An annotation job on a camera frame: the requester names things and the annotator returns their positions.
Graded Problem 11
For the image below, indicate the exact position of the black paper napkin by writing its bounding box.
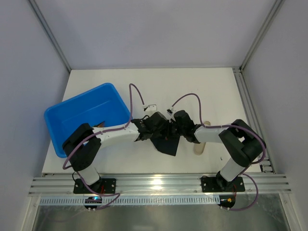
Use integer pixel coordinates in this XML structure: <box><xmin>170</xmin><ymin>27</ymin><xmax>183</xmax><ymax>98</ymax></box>
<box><xmin>150</xmin><ymin>121</ymin><xmax>180</xmax><ymax>156</ymax></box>

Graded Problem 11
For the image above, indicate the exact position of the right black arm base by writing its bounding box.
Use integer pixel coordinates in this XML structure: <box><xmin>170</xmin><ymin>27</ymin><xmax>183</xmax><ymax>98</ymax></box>
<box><xmin>200</xmin><ymin>176</ymin><xmax>245</xmax><ymax>193</ymax></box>

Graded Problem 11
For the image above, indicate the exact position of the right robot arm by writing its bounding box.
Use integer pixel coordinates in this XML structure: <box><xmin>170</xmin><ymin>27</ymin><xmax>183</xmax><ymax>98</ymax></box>
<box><xmin>168</xmin><ymin>109</ymin><xmax>266</xmax><ymax>193</ymax></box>

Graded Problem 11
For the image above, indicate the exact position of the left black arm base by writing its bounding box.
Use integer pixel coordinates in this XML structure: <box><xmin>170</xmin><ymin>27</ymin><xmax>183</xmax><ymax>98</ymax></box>
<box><xmin>73</xmin><ymin>178</ymin><xmax>116</xmax><ymax>194</ymax></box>

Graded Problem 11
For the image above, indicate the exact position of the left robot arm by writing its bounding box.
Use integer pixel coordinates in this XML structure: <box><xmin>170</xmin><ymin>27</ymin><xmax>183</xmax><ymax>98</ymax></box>
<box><xmin>62</xmin><ymin>112</ymin><xmax>169</xmax><ymax>193</ymax></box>

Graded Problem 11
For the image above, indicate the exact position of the green packet in bin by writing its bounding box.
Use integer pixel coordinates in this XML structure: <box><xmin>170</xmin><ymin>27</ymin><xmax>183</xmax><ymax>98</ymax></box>
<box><xmin>93</xmin><ymin>121</ymin><xmax>105</xmax><ymax>128</ymax></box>

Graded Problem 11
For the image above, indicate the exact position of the blue plastic bin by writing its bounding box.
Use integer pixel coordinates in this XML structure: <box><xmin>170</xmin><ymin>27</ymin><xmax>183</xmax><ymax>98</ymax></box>
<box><xmin>44</xmin><ymin>83</ymin><xmax>130</xmax><ymax>158</ymax></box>

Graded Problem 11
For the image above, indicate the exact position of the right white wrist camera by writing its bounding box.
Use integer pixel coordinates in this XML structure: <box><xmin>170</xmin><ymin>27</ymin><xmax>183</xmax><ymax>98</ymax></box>
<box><xmin>167</xmin><ymin>106</ymin><xmax>176</xmax><ymax>120</ymax></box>

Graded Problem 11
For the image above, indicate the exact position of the aluminium rail frame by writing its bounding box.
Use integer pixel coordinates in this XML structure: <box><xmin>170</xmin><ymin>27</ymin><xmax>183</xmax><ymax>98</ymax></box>
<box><xmin>28</xmin><ymin>173</ymin><xmax>292</xmax><ymax>196</ymax></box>

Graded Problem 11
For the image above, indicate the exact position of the slotted cable duct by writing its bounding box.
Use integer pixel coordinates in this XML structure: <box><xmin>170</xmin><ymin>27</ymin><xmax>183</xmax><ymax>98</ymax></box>
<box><xmin>39</xmin><ymin>194</ymin><xmax>220</xmax><ymax>206</ymax></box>

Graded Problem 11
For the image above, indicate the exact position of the right frame post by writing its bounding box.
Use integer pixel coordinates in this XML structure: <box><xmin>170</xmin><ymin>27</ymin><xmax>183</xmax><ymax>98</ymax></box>
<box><xmin>239</xmin><ymin>0</ymin><xmax>285</xmax><ymax>72</ymax></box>

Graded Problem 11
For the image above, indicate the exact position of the frame post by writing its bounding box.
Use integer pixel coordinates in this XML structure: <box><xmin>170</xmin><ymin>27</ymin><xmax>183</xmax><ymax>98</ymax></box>
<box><xmin>239</xmin><ymin>0</ymin><xmax>285</xmax><ymax>72</ymax></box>
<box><xmin>27</xmin><ymin>0</ymin><xmax>72</xmax><ymax>73</ymax></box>

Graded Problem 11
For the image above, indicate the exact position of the left frame post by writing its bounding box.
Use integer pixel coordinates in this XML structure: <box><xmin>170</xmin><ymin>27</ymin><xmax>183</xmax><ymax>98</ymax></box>
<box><xmin>27</xmin><ymin>0</ymin><xmax>72</xmax><ymax>73</ymax></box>

